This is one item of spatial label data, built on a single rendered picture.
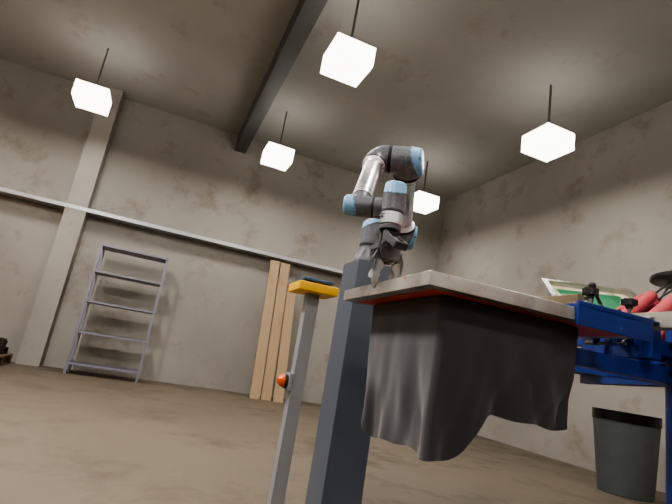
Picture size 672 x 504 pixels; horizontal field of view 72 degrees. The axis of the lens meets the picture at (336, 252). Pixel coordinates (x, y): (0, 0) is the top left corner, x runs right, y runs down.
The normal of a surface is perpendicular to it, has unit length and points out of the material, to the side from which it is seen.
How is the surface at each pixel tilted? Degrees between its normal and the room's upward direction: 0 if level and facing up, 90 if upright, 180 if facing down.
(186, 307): 90
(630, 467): 95
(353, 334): 90
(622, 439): 95
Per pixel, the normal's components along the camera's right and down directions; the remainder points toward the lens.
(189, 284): 0.37, -0.16
